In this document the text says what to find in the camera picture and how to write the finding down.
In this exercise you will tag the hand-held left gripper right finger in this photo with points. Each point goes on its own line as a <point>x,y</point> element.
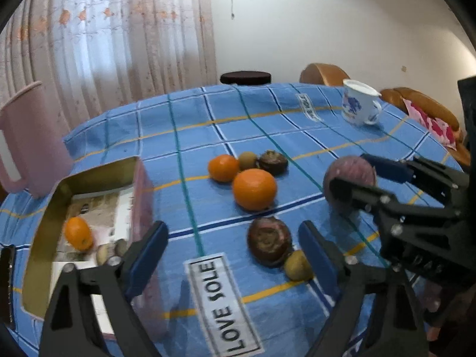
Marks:
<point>316,256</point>

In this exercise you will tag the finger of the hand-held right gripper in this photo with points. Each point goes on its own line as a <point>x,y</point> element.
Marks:
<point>386,169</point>
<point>353,193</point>

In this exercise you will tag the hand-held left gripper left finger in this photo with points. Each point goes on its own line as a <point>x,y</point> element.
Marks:
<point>148,256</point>

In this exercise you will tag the yellowish kiwi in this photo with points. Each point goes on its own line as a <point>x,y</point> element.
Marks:
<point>298,266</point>

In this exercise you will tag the purple beetroot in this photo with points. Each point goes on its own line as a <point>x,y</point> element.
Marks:
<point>349,169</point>

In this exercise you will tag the maroon water chestnut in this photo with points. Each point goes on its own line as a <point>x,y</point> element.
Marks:
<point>269,241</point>

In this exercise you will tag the pink metal tin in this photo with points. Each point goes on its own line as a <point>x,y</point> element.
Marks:
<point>143,200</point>

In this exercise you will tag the brown water chestnut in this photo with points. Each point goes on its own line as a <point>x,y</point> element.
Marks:
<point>273,161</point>

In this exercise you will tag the large orange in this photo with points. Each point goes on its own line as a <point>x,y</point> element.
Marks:
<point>254,189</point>

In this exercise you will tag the green-brown kiwi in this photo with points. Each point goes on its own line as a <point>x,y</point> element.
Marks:
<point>247,160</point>

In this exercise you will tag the small orange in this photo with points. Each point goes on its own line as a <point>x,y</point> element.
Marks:
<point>78,232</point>
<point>223,168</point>

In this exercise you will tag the cut taro piece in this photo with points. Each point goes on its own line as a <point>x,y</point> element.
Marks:
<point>103,253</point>

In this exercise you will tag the pink patterned cloth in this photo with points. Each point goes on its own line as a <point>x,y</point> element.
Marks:
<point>435,128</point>

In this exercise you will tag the printed paper liner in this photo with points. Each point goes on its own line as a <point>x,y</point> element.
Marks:
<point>104,208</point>

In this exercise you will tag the white cup with blue print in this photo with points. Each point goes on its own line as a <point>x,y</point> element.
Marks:
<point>359,108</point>

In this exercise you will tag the black smartphone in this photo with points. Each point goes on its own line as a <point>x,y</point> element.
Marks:
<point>6,286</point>

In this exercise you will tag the dark round stool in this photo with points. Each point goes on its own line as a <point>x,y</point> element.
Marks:
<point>245,77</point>

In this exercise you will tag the pink plastic jug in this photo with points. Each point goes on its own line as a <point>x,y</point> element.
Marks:
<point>33,137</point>

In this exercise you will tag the sheer embroidered curtain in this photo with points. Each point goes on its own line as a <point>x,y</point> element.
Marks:
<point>130,37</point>

